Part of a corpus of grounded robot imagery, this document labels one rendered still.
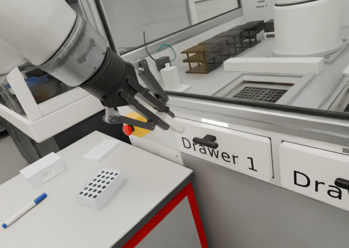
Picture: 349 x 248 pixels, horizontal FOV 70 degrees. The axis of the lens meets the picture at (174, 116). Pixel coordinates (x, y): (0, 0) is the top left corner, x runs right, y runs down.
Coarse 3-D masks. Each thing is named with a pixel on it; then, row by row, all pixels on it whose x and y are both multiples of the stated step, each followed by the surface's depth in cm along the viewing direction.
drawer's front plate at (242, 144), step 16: (192, 128) 67; (208, 128) 62; (224, 128) 60; (192, 144) 70; (224, 144) 61; (240, 144) 57; (256, 144) 54; (208, 160) 69; (240, 160) 60; (256, 160) 56; (256, 176) 59; (272, 176) 57
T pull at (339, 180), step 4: (336, 180) 41; (340, 180) 41; (344, 180) 40; (348, 180) 40; (336, 184) 41; (340, 184) 41; (344, 184) 40; (348, 184) 40; (344, 188) 40; (348, 188) 40
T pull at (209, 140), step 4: (208, 136) 62; (212, 136) 62; (196, 140) 62; (200, 140) 61; (204, 140) 61; (208, 140) 60; (212, 140) 61; (200, 144) 62; (204, 144) 60; (208, 144) 59; (212, 144) 59; (216, 144) 58; (212, 148) 59; (216, 148) 58
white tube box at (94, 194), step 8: (104, 168) 81; (96, 176) 79; (104, 176) 78; (112, 176) 77; (120, 176) 77; (88, 184) 76; (96, 184) 76; (104, 184) 74; (112, 184) 74; (120, 184) 77; (80, 192) 74; (88, 192) 72; (96, 192) 72; (104, 192) 71; (112, 192) 74; (80, 200) 72; (88, 200) 70; (96, 200) 69; (104, 200) 72; (96, 208) 70
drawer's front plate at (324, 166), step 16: (288, 144) 49; (288, 160) 50; (304, 160) 47; (320, 160) 45; (336, 160) 43; (288, 176) 52; (304, 176) 49; (320, 176) 47; (336, 176) 44; (304, 192) 51; (320, 192) 48
